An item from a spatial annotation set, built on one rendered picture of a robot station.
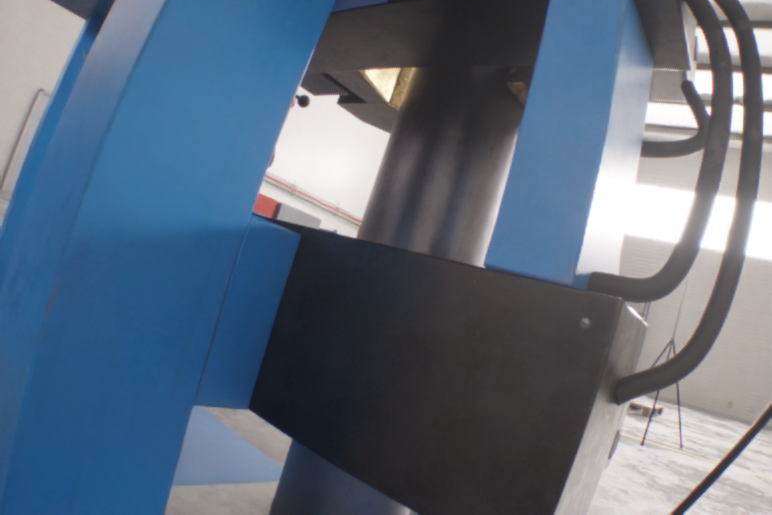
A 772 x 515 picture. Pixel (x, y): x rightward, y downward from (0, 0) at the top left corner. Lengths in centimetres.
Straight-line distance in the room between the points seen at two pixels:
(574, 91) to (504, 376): 23
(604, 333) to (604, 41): 23
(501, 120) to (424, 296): 41
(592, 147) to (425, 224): 36
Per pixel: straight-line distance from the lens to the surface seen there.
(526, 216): 39
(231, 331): 49
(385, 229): 72
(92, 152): 42
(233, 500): 92
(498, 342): 38
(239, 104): 46
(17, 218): 145
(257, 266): 49
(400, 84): 100
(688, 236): 43
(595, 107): 41
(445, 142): 73
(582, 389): 36
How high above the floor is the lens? 56
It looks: 8 degrees up
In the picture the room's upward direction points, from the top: 18 degrees clockwise
